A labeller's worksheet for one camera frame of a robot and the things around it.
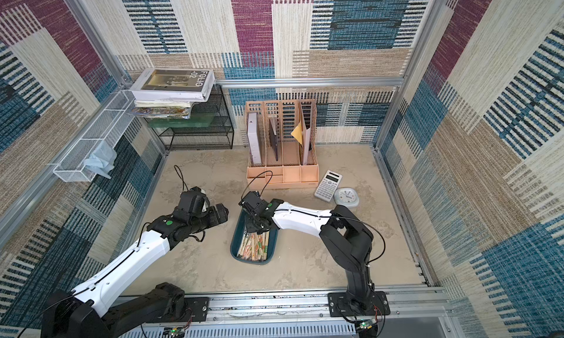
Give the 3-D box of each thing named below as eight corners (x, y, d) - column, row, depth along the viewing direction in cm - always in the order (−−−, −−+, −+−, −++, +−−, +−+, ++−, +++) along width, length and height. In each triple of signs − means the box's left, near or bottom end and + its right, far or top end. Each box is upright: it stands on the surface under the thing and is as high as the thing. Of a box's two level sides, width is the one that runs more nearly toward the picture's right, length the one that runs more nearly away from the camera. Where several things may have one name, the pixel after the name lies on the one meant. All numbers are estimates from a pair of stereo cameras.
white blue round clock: (335, 207, 99) (336, 204, 97) (332, 190, 105) (333, 187, 103) (359, 207, 99) (360, 204, 97) (355, 190, 105) (356, 186, 103)
